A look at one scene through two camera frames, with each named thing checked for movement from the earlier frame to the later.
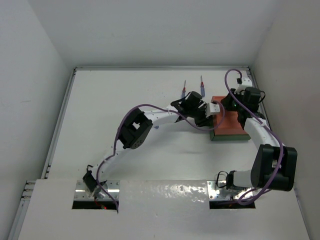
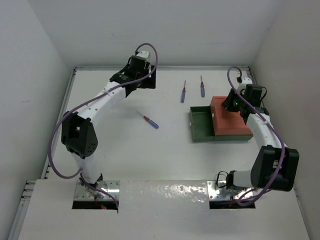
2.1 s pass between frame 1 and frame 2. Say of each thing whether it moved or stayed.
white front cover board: stayed
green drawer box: moved
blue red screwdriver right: stayed
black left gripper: moved
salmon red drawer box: stayed
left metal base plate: stayed
